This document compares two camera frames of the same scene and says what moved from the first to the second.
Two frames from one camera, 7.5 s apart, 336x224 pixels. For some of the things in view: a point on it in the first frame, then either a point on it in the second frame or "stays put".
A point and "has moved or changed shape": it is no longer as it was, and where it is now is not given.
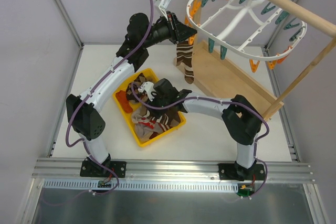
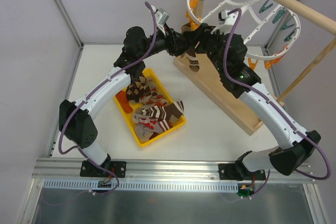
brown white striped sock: x=184 y=55 has moved or changed shape
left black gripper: x=172 y=28 -> x=174 y=44
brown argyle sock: x=133 y=93 stays put
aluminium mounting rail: x=170 y=170 stays put
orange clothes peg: x=253 y=66 stays put
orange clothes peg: x=191 y=39 has moved or changed shape
